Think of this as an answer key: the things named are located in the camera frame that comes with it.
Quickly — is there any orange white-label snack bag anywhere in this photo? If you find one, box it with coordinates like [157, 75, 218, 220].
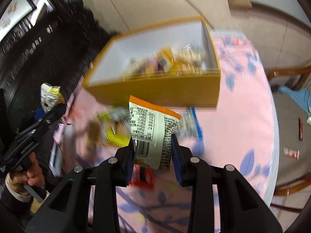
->
[129, 96, 181, 171]

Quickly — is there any dark red wrapper on chair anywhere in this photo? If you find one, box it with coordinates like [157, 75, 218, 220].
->
[298, 118, 303, 141]

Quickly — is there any dark carved wooden furniture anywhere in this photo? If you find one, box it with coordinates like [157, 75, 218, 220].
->
[1, 0, 111, 153]

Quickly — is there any blue-edged clear snack bag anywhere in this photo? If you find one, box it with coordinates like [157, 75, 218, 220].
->
[175, 107, 203, 140]

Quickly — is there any red-white wrapper on chair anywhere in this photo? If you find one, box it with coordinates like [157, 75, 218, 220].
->
[284, 147, 299, 160]

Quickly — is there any red small snack packet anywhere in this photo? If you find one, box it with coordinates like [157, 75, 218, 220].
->
[129, 164, 155, 189]

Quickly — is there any yellow cardboard box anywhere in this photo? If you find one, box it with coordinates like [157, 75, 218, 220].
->
[82, 17, 221, 108]

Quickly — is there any pink floral tablecloth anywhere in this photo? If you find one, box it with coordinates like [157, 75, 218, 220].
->
[54, 30, 279, 232]

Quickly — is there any clear round-cookie snack bag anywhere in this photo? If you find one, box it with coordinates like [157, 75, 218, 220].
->
[87, 107, 131, 148]

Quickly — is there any framed bird painting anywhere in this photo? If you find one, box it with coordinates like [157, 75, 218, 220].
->
[0, 0, 36, 41]

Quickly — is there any wooden chair with grey seat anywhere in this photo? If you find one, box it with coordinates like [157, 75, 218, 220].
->
[267, 66, 310, 199]

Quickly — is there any blue cloth on chair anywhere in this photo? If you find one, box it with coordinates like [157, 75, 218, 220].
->
[278, 86, 311, 115]

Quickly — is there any green peanut snack bag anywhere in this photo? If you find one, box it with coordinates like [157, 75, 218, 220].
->
[41, 83, 65, 113]

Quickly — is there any person's left hand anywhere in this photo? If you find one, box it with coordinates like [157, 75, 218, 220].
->
[7, 152, 45, 196]

